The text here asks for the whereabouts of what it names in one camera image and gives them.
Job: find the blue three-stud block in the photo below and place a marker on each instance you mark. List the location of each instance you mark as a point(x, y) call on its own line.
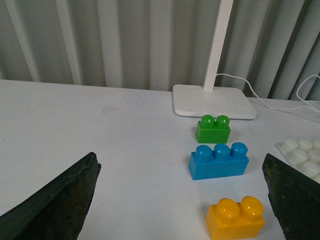
point(218, 162)

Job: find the white studded base plate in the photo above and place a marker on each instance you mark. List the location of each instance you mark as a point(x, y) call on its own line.
point(303, 155)

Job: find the green two-stud block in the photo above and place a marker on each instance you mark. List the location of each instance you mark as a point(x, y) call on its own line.
point(212, 130)

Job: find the white desk lamp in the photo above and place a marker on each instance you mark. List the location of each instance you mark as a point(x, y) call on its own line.
point(197, 101)

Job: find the yellow two-stud block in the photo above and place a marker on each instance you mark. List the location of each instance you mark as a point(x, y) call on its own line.
point(230, 220)

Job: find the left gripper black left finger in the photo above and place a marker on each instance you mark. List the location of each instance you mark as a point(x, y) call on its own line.
point(58, 210)

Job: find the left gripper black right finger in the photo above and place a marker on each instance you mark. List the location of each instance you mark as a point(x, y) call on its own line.
point(294, 198)

